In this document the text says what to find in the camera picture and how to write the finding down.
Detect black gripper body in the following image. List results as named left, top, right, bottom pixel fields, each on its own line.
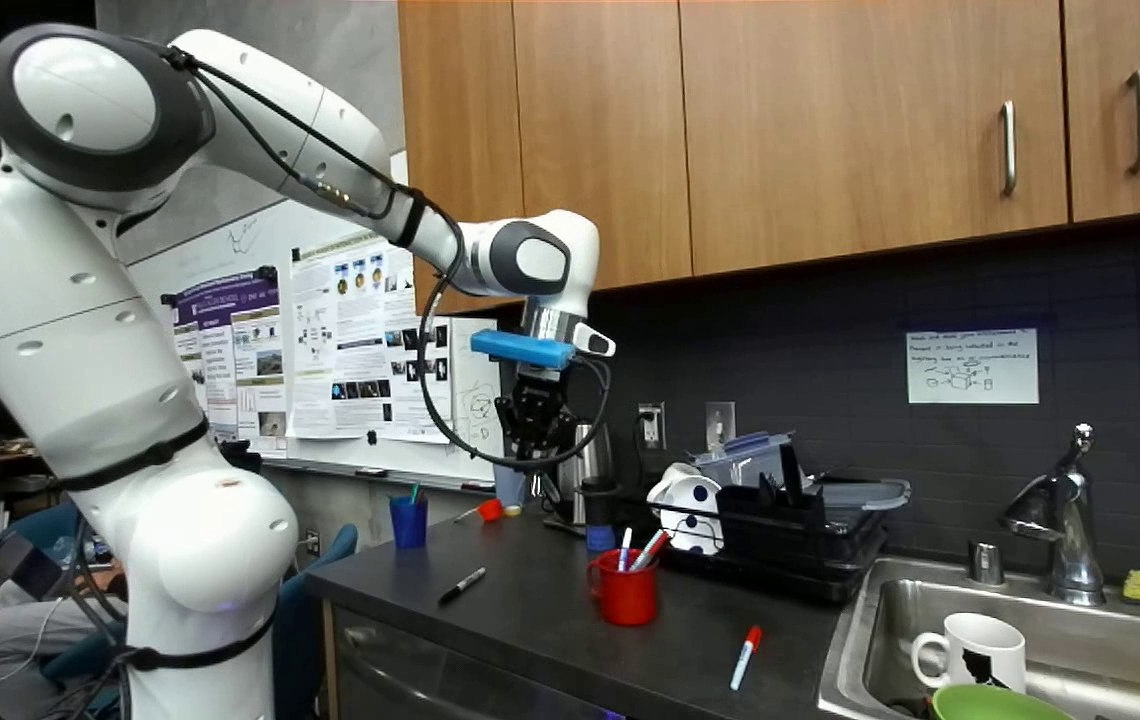
left=496, top=364, right=579, bottom=423

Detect blue pen cup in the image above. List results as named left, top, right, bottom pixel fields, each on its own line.
left=387, top=484, right=434, bottom=551

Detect red mug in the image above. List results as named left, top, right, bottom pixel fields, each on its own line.
left=587, top=548, right=663, bottom=634

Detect white mug with black pattern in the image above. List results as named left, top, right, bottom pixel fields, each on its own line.
left=908, top=608, right=1027, bottom=695

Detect whiteboard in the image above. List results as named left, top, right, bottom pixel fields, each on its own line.
left=124, top=146, right=511, bottom=494

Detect translucent blue cup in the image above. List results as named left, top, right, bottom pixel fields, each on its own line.
left=492, top=455, right=532, bottom=518

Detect white kitchen gadget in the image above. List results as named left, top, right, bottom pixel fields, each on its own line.
left=646, top=460, right=729, bottom=562

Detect black marker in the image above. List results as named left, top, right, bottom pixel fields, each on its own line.
left=437, top=566, right=492, bottom=612

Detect white research poster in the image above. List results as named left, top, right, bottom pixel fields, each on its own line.
left=283, top=236, right=461, bottom=450

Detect blue chair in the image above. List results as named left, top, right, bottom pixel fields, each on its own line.
left=269, top=522, right=365, bottom=720

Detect purple headed poster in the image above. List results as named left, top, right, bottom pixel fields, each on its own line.
left=161, top=264, right=294, bottom=446

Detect white marker with red cap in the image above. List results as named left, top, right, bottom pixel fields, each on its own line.
left=729, top=622, right=768, bottom=695

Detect wooden upper cabinets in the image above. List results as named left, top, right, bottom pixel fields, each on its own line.
left=396, top=0, right=1140, bottom=310

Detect stainless steel sink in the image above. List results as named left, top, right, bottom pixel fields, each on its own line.
left=815, top=551, right=1140, bottom=720

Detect small chrome sink knob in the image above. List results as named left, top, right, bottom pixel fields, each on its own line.
left=963, top=536, right=1007, bottom=587

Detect chrome faucet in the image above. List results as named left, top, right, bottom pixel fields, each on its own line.
left=997, top=420, right=1109, bottom=608

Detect seated person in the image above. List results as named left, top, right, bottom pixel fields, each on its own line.
left=0, top=586, right=133, bottom=720

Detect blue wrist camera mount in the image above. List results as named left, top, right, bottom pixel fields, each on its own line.
left=469, top=330, right=579, bottom=375

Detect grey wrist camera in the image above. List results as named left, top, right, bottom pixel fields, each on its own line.
left=570, top=318, right=624, bottom=360

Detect white wall outlet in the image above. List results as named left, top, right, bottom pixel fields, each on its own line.
left=703, top=397, right=741, bottom=455
left=635, top=400, right=671, bottom=451

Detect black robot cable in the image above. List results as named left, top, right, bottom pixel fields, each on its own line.
left=163, top=46, right=622, bottom=477

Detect stainless dishwasher with handle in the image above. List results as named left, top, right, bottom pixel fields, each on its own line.
left=322, top=605, right=624, bottom=720

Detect white paper wall note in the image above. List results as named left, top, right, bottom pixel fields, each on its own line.
left=903, top=324, right=1046, bottom=407

